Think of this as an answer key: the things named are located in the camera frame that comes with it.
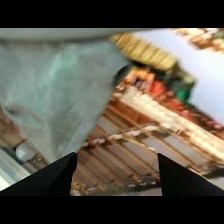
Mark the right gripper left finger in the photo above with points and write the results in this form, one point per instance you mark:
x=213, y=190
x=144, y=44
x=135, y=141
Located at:
x=50, y=178

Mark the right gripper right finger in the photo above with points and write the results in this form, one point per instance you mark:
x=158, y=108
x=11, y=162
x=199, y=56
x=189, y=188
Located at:
x=180, y=181

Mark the grey garment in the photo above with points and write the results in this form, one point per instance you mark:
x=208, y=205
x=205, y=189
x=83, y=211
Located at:
x=56, y=90

